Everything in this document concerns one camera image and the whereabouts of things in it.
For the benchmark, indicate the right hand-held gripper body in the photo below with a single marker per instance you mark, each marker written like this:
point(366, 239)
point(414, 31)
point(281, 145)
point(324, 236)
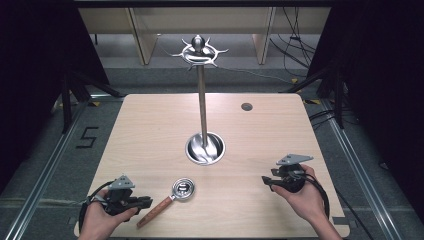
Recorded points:
point(291, 178)

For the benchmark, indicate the steel utensil rack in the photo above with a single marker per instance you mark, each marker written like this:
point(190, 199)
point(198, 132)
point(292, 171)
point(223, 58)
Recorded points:
point(202, 100)

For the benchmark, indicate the black curtain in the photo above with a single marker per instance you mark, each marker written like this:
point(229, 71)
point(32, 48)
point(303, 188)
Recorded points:
point(33, 66)
point(383, 83)

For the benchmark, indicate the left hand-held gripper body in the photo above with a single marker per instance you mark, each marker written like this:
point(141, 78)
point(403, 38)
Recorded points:
point(120, 200)

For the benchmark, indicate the pale wooden cabinet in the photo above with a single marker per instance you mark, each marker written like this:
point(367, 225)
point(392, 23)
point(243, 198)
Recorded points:
point(143, 43)

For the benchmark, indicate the person's right hand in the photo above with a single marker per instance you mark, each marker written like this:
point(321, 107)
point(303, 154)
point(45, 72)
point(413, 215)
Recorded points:
point(310, 200)

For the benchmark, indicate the metal floor rail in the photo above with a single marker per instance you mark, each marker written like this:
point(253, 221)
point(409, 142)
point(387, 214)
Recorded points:
point(50, 166)
point(360, 166)

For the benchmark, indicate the black tripod stand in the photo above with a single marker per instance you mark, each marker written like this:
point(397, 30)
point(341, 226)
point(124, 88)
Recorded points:
point(338, 100)
point(66, 100)

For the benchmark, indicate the person's left hand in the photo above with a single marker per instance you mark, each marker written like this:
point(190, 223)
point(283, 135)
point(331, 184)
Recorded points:
point(96, 216)

